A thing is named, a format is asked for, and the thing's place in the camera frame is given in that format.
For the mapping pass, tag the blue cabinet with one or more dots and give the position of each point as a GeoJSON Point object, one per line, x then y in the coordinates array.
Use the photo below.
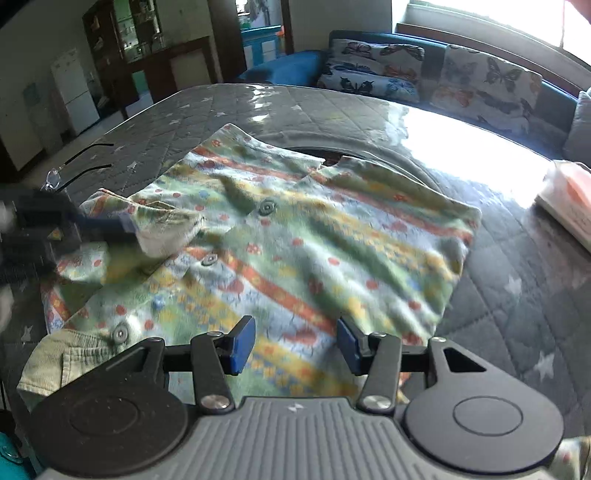
{"type": "Point", "coordinates": [261, 46]}

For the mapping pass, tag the brown door frame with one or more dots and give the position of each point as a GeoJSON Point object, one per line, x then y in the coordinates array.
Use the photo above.
{"type": "Point", "coordinates": [288, 27]}

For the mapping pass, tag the blue sofa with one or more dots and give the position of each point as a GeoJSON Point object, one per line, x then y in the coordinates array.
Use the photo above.
{"type": "Point", "coordinates": [286, 69]}

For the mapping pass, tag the dark wooden cabinet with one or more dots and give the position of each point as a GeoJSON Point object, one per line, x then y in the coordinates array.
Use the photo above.
{"type": "Point", "coordinates": [138, 64]}

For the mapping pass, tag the grey pillow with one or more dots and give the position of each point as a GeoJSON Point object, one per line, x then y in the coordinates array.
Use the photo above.
{"type": "Point", "coordinates": [581, 129]}

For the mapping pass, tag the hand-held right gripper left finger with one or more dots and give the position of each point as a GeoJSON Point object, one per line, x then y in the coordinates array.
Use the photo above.
{"type": "Point", "coordinates": [242, 344]}

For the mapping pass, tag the tall butterfly print cushion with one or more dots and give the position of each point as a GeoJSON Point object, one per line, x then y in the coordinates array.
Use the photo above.
{"type": "Point", "coordinates": [485, 83]}

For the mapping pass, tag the pink folded cloth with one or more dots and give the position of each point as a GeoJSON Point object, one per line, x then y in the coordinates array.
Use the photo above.
{"type": "Point", "coordinates": [568, 198]}

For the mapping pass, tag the teal plastic object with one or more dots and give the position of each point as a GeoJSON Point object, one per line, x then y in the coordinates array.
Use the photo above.
{"type": "Point", "coordinates": [11, 461]}

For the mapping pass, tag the long butterfly print cushion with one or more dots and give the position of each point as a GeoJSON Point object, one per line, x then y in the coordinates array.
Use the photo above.
{"type": "Point", "coordinates": [369, 69]}

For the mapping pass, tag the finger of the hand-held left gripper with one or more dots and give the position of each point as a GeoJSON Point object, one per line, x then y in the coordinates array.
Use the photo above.
{"type": "Point", "coordinates": [106, 226]}

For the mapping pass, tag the window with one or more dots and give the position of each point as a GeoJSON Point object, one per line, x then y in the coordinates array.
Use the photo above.
{"type": "Point", "coordinates": [485, 18]}

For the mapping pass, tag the green patterned baby shirt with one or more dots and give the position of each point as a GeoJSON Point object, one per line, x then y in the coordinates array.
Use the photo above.
{"type": "Point", "coordinates": [323, 240]}

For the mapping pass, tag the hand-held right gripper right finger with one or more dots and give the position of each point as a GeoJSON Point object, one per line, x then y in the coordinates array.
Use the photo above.
{"type": "Point", "coordinates": [348, 344]}

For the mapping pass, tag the round black table heater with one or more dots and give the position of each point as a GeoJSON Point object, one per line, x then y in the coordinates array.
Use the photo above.
{"type": "Point", "coordinates": [383, 160]}

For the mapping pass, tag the white refrigerator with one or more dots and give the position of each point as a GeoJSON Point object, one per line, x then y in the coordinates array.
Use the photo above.
{"type": "Point", "coordinates": [74, 92]}

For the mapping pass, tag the grey quilted table cover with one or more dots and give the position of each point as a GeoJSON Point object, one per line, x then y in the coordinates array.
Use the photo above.
{"type": "Point", "coordinates": [508, 286]}

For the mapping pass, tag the eyeglasses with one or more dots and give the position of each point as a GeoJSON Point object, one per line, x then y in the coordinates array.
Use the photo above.
{"type": "Point", "coordinates": [51, 177]}

